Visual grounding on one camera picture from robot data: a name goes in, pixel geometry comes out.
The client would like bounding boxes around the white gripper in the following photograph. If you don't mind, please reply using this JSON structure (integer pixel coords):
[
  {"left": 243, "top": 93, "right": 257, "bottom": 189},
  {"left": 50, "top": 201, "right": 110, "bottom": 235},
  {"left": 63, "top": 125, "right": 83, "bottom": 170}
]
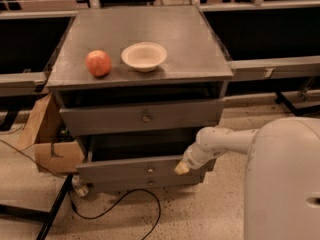
[{"left": 174, "top": 143, "right": 215, "bottom": 175}]

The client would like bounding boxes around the grey drawer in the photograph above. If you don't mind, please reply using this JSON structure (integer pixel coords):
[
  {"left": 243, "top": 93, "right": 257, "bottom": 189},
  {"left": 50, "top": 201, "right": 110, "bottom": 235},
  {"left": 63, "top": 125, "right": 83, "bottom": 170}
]
[
  {"left": 77, "top": 136, "right": 215, "bottom": 183},
  {"left": 93, "top": 174, "right": 204, "bottom": 192},
  {"left": 60, "top": 99, "right": 224, "bottom": 136}
]

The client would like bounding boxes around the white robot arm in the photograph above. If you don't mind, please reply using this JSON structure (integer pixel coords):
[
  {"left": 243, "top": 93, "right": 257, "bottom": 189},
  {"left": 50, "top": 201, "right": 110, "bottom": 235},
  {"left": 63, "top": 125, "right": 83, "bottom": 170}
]
[{"left": 175, "top": 117, "right": 320, "bottom": 240}]

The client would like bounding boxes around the grey bottom drawer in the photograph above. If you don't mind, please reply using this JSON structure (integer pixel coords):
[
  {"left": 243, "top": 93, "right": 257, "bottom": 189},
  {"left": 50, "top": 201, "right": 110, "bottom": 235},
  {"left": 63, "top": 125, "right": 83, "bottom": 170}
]
[{"left": 93, "top": 174, "right": 204, "bottom": 192}]

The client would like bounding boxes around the grey wooden drawer cabinet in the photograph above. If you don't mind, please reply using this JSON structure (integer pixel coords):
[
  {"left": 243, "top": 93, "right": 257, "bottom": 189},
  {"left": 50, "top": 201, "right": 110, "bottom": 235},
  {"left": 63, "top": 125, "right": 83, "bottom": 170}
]
[{"left": 47, "top": 6, "right": 232, "bottom": 150}]

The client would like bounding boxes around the grey top drawer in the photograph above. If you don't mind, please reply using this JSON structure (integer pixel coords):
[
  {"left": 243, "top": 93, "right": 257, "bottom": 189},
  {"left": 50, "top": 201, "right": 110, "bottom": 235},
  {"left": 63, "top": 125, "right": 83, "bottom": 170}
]
[{"left": 60, "top": 99, "right": 224, "bottom": 136}]

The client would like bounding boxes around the plastic water bottle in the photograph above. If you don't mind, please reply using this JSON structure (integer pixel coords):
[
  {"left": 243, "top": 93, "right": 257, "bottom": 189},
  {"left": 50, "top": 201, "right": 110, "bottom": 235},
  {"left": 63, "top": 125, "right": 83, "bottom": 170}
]
[{"left": 72, "top": 175, "right": 89, "bottom": 197}]

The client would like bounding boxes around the white paper bowl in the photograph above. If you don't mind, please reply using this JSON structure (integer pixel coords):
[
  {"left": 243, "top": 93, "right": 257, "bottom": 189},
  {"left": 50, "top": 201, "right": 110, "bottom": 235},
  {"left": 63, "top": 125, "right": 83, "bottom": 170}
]
[{"left": 121, "top": 42, "right": 167, "bottom": 72}]

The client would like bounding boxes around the black chair base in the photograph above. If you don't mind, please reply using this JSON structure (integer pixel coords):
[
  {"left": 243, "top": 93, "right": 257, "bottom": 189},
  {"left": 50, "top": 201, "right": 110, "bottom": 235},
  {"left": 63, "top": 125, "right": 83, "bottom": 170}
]
[{"left": 275, "top": 92, "right": 320, "bottom": 117}]

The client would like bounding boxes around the red apple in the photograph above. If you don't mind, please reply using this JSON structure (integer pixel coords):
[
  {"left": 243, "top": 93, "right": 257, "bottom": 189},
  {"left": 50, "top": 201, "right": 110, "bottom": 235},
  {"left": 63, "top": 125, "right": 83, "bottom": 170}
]
[{"left": 86, "top": 50, "right": 112, "bottom": 77}]

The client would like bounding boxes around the brown cardboard box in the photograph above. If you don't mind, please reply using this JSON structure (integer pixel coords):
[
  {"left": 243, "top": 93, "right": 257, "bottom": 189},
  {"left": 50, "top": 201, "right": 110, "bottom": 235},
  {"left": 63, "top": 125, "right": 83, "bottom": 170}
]
[{"left": 16, "top": 94, "right": 84, "bottom": 175}]

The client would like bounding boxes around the grey right side rail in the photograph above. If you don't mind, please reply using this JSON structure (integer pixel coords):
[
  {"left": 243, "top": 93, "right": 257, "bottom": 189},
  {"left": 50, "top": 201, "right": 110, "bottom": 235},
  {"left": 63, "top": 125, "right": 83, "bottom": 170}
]
[{"left": 229, "top": 56, "right": 320, "bottom": 82}]

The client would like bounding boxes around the grey rail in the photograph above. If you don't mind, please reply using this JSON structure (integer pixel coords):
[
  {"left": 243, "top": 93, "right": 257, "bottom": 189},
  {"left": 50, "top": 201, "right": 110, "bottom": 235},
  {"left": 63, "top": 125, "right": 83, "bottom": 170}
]
[
  {"left": 229, "top": 56, "right": 320, "bottom": 82},
  {"left": 0, "top": 72, "right": 47, "bottom": 97}
]

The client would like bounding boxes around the grey left side rail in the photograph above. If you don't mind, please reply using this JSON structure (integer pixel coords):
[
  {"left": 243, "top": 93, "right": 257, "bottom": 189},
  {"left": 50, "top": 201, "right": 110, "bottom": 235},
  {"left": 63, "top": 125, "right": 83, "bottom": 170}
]
[{"left": 0, "top": 72, "right": 47, "bottom": 97}]

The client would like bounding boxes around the black floor cable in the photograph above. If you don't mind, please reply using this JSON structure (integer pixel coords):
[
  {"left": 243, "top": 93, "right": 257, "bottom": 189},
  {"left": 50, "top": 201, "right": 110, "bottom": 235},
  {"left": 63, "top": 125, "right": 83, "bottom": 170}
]
[{"left": 0, "top": 138, "right": 162, "bottom": 240}]

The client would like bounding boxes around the black metal floor frame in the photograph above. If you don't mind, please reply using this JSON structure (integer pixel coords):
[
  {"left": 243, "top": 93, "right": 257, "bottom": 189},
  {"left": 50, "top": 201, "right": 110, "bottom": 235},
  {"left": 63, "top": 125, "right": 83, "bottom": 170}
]
[{"left": 0, "top": 174, "right": 73, "bottom": 240}]

